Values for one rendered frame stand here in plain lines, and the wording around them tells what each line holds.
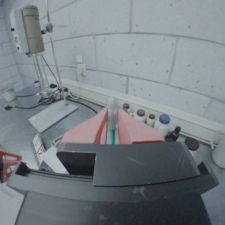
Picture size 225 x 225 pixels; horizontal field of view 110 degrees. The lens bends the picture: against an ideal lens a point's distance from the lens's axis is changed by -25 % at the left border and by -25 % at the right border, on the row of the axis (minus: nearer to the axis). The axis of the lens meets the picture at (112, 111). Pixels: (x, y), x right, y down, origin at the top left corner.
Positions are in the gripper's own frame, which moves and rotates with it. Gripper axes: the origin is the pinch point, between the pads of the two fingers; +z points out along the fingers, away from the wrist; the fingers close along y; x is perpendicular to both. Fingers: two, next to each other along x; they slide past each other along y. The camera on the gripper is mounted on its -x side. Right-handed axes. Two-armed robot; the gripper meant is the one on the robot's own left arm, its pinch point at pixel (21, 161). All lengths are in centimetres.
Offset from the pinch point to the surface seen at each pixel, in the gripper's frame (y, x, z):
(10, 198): 2.6, 19.0, -2.1
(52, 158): -3.8, -1.8, 8.9
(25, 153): 16.8, 9.3, 9.5
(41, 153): 7.5, 3.8, 12.0
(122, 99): -6, -33, 44
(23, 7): 28, -53, -10
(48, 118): 28.6, -5.8, 26.0
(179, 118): -39, -32, 44
